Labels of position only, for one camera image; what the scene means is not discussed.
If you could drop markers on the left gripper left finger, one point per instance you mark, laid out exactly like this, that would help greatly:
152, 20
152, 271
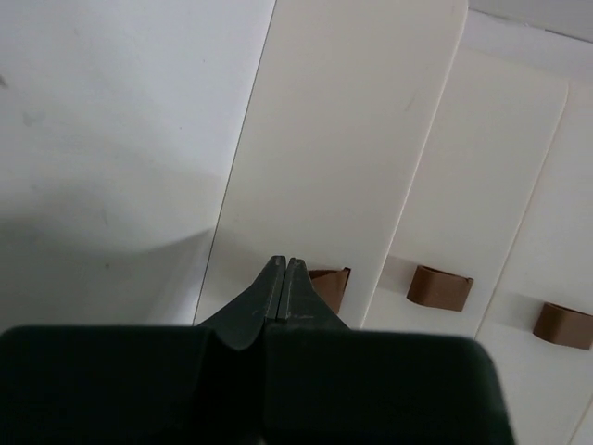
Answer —
116, 384

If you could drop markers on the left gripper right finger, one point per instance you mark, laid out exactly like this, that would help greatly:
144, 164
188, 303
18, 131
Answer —
328, 384

